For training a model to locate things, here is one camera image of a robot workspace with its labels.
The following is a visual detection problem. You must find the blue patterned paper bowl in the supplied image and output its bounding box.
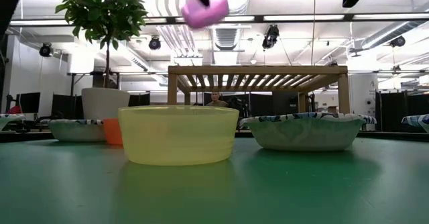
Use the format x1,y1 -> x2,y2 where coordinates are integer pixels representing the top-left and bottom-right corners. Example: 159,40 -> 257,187
401,113 -> 429,133
239,112 -> 377,152
0,113 -> 27,131
48,118 -> 107,142

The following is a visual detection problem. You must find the orange plastic cup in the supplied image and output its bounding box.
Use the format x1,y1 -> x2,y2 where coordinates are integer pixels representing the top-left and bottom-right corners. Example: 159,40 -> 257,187
102,117 -> 124,146

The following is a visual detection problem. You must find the slatted wooden shelf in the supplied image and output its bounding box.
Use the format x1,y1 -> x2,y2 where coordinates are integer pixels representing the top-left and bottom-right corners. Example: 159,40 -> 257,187
167,65 -> 351,116

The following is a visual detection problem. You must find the black ceiling spotlight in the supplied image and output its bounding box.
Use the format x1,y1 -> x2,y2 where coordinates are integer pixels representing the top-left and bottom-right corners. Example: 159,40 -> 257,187
261,23 -> 280,50
38,42 -> 54,58
148,36 -> 162,52
389,36 -> 407,48

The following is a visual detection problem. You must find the white cylindrical machine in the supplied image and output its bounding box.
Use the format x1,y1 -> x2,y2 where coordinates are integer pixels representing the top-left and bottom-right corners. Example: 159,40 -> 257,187
348,73 -> 379,131

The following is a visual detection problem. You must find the green leafy potted tree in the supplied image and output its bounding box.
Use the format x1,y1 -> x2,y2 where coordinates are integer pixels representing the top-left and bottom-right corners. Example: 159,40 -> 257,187
52,0 -> 149,89

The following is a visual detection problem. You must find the person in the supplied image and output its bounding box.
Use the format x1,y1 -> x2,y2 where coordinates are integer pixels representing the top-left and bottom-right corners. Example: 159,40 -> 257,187
205,91 -> 229,108

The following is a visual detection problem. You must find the black partition screen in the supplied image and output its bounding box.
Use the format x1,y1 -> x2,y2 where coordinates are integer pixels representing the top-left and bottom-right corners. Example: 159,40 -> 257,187
374,89 -> 429,133

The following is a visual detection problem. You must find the white plant pot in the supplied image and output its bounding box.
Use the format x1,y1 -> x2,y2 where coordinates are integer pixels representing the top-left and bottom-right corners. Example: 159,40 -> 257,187
81,87 -> 131,120

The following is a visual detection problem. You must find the black computer monitor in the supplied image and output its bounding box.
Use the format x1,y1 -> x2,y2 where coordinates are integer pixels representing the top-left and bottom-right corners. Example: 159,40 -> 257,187
15,92 -> 42,115

